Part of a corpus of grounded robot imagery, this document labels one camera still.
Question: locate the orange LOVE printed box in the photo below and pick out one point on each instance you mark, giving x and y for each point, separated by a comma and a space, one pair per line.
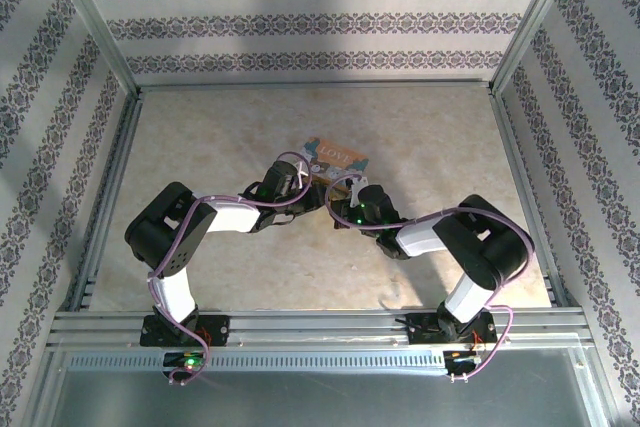
335, 154

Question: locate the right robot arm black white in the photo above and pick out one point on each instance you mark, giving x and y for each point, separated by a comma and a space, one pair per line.
480, 247

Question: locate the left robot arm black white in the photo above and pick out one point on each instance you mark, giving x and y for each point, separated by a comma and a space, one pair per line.
170, 227

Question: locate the grey metal sheet panel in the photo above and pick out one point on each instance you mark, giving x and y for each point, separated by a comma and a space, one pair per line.
320, 399

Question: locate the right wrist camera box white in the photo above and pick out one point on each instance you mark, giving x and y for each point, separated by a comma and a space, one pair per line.
359, 189

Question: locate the aluminium rail under patterned wall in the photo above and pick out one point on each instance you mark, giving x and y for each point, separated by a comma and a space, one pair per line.
320, 85

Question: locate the long aluminium mounting rail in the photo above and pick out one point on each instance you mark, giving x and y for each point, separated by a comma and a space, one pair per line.
320, 329

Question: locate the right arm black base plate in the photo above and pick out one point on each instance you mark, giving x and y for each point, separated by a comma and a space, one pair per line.
422, 329

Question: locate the aluminium side rail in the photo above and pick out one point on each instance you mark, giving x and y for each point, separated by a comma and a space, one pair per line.
520, 167
122, 157

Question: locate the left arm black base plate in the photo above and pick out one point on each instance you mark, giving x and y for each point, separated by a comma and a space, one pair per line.
220, 329

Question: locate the aluminium corner post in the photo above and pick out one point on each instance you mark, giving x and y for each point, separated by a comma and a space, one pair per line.
535, 17
95, 22

